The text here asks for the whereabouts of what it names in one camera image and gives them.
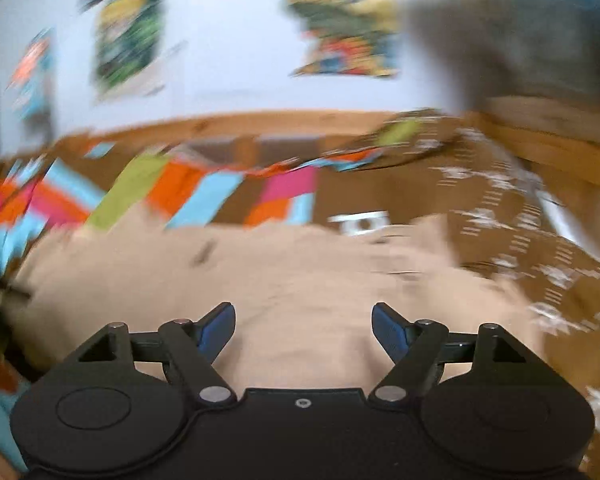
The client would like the orange blue anime poster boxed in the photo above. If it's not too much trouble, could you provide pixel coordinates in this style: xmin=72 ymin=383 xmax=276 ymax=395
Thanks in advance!
xmin=8 ymin=28 xmax=55 ymax=120

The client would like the colourful patchwork brown bedsheet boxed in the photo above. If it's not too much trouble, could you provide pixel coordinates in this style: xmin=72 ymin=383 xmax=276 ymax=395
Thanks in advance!
xmin=0 ymin=110 xmax=600 ymax=437

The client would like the wooden bed headboard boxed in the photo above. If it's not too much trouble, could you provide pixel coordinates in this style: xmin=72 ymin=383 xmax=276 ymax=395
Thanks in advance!
xmin=49 ymin=109 xmax=432 ymax=168

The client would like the colourful mushroom wall poster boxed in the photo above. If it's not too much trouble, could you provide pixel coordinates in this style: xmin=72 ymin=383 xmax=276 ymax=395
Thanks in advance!
xmin=285 ymin=0 xmax=399 ymax=78

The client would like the green anime girl poster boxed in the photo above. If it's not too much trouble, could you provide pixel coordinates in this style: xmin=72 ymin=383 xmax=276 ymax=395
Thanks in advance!
xmin=93 ymin=0 xmax=166 ymax=102

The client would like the beige hooded zip jacket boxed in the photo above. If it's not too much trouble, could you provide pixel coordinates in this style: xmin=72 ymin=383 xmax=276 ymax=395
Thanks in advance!
xmin=5 ymin=212 xmax=542 ymax=390

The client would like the silver foil mat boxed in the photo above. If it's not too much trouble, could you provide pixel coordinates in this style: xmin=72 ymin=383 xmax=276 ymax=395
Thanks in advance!
xmin=519 ymin=160 xmax=600 ymax=261

